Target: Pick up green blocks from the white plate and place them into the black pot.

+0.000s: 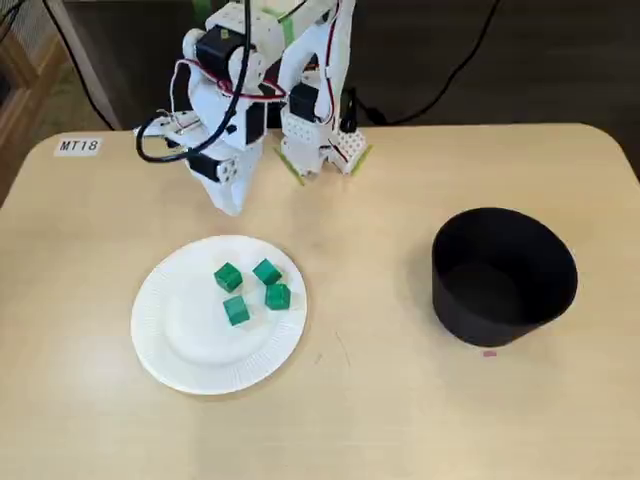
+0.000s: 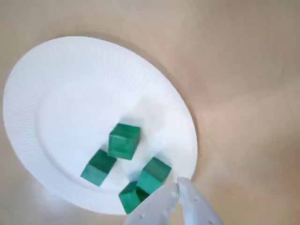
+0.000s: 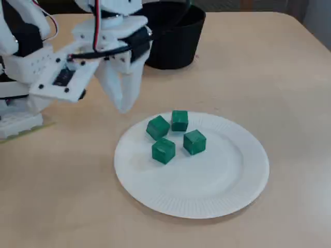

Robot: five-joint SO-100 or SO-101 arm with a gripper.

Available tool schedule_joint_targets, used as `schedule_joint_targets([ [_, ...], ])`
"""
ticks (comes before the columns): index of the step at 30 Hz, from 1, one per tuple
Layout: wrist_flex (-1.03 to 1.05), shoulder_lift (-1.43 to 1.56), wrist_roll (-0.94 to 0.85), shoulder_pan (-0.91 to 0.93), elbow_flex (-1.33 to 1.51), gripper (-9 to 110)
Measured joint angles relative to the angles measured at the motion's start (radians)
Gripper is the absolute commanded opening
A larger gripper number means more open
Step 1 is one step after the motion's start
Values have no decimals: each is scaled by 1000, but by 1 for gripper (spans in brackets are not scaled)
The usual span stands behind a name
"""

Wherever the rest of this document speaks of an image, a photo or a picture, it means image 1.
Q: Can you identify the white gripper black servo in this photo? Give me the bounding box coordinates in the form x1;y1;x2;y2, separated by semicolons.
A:
185;142;265;217

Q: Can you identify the green block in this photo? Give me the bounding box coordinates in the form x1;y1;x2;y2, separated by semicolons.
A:
251;258;284;286
263;282;292;312
221;294;251;327
213;261;244;293

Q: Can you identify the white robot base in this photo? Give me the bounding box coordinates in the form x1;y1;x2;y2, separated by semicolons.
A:
279;84;374;176

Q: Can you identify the white paper plate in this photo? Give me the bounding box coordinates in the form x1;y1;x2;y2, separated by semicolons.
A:
130;234;309;397

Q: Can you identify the black pot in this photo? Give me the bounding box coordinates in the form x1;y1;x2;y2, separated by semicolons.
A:
430;207;580;349

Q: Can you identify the green tape strip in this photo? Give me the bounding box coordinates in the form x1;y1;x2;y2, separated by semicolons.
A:
272;146;306;187
349;144;375;176

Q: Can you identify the black plug connector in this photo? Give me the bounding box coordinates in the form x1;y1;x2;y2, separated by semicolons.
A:
341;87;360;134

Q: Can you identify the white MT18 label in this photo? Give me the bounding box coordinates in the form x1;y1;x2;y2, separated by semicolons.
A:
53;137;104;157

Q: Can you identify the wooden shelf unit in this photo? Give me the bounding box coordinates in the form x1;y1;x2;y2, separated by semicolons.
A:
0;0;69;206

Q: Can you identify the black camera cable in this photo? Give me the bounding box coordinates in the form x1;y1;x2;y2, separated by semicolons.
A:
134;0;254;165

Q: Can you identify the red servo wire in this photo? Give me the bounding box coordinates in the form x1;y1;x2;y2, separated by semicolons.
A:
169;58;289;121
319;0;347;126

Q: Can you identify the black power cable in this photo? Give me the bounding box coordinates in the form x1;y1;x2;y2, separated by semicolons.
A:
367;0;502;126

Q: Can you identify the white furniture post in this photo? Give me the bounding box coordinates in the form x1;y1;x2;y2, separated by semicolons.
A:
48;0;123;132

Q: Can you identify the thin black cable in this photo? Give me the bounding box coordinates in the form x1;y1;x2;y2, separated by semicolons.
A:
42;0;117;129

